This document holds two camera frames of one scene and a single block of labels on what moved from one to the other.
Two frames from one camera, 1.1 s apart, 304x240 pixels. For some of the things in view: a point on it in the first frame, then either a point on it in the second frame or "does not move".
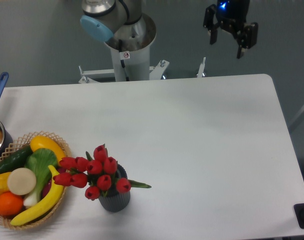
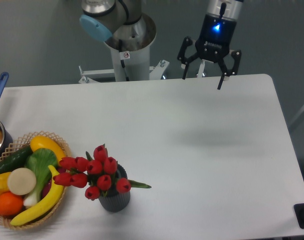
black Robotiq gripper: [232, 15] to [216, 39]
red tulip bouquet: [98, 174] does not move
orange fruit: [8, 203] does not move
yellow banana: [46, 206] does not move
